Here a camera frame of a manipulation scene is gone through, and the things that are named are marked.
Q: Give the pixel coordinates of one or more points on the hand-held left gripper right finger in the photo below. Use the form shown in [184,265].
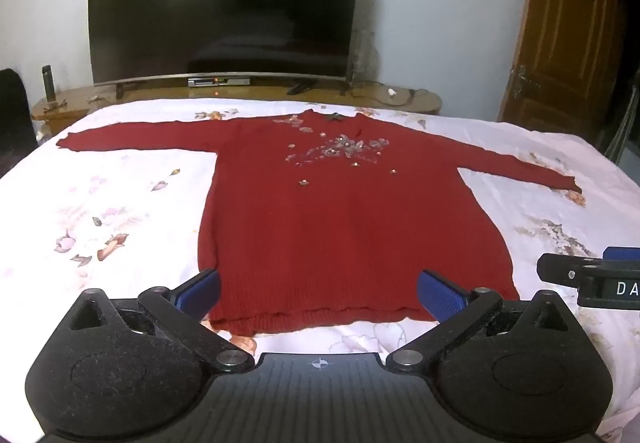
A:
[439,295]

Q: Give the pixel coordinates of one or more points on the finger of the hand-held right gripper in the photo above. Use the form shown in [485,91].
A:
[565,268]

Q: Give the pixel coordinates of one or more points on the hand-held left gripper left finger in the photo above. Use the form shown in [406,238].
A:
[201,294]

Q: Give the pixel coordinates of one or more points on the red knit sweater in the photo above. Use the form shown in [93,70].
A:
[325,233]

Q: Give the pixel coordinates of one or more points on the floral white bed sheet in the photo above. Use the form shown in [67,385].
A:
[125,168]

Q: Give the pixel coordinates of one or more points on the wooden television stand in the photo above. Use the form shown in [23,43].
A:
[150,94]

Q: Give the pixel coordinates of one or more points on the small white plug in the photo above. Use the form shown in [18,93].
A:
[391,92]

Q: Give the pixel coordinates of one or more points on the silver set-top box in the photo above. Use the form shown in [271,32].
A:
[218,82]

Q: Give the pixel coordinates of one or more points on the brown wooden door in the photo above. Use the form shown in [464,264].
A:
[560,33]

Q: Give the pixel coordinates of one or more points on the black chair back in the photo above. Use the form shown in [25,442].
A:
[14,118]

